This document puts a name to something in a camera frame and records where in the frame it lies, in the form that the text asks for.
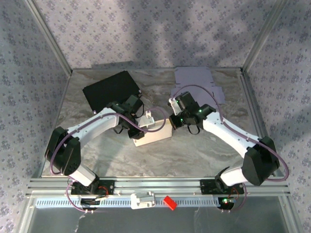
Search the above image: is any lavender paper box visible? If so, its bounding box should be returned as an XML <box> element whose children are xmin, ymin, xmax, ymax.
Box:
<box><xmin>171</xmin><ymin>67</ymin><xmax>225</xmax><ymax>105</ymax></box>

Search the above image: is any white paper box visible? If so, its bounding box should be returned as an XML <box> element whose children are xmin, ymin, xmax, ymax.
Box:
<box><xmin>133</xmin><ymin>118</ymin><xmax>173</xmax><ymax>147</ymax></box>

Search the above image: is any black hard case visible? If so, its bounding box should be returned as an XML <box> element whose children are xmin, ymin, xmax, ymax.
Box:
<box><xmin>82</xmin><ymin>70</ymin><xmax>143</xmax><ymax>115</ymax></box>

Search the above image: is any aluminium frame beam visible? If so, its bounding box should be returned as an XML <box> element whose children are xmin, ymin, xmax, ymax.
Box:
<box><xmin>27</xmin><ymin>176</ymin><xmax>292</xmax><ymax>198</ymax></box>

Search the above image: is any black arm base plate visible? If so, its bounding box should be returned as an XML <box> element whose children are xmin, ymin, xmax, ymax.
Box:
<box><xmin>199</xmin><ymin>179</ymin><xmax>244</xmax><ymax>195</ymax></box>
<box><xmin>70</xmin><ymin>180</ymin><xmax>115</xmax><ymax>196</ymax></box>

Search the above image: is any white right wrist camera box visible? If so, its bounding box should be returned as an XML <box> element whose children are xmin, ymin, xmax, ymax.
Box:
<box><xmin>169</xmin><ymin>98</ymin><xmax>182</xmax><ymax>115</ymax></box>

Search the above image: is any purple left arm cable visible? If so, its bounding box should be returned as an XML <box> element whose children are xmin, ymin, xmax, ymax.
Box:
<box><xmin>50</xmin><ymin>108</ymin><xmax>167</xmax><ymax>214</ymax></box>

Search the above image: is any slotted grey cable duct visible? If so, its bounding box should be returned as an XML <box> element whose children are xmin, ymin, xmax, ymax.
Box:
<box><xmin>35</xmin><ymin>197</ymin><xmax>234</xmax><ymax>208</ymax></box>

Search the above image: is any red plastic block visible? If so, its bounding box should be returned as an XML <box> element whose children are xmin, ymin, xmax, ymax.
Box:
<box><xmin>163</xmin><ymin>195</ymin><xmax>178</xmax><ymax>211</ymax></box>

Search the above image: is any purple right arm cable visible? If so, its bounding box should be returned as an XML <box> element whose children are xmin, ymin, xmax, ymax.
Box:
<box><xmin>172</xmin><ymin>84</ymin><xmax>290</xmax><ymax>214</ymax></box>

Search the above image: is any aluminium corner post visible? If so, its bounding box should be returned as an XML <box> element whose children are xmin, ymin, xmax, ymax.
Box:
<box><xmin>242</xmin><ymin>0</ymin><xmax>290</xmax><ymax>73</ymax></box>
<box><xmin>24</xmin><ymin>0</ymin><xmax>73</xmax><ymax>75</ymax></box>

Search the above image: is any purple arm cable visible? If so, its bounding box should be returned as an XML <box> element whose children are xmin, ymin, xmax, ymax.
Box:
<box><xmin>172</xmin><ymin>84</ymin><xmax>290</xmax><ymax>214</ymax></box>
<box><xmin>50</xmin><ymin>108</ymin><xmax>167</xmax><ymax>214</ymax></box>

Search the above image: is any white plastic bracket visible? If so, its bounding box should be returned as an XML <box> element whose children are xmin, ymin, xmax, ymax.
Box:
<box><xmin>130</xmin><ymin>191</ymin><xmax>156</xmax><ymax>210</ymax></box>

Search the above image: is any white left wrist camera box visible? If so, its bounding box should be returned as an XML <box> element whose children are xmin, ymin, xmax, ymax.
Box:
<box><xmin>138</xmin><ymin>110</ymin><xmax>156</xmax><ymax>127</ymax></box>

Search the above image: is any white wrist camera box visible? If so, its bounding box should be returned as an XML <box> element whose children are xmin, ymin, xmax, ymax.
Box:
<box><xmin>169</xmin><ymin>98</ymin><xmax>182</xmax><ymax>115</ymax></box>
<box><xmin>138</xmin><ymin>110</ymin><xmax>156</xmax><ymax>127</ymax></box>

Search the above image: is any black round controller board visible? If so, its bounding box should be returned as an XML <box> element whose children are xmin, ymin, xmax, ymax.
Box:
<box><xmin>80</xmin><ymin>198</ymin><xmax>101</xmax><ymax>211</ymax></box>
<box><xmin>217</xmin><ymin>197</ymin><xmax>235</xmax><ymax>210</ymax></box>

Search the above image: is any aluminium table edge rail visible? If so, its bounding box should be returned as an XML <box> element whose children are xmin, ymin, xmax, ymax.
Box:
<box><xmin>36</xmin><ymin>70</ymin><xmax>73</xmax><ymax>178</ymax></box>
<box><xmin>71</xmin><ymin>67</ymin><xmax>243</xmax><ymax>71</ymax></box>
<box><xmin>239</xmin><ymin>69</ymin><xmax>279</xmax><ymax>177</ymax></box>

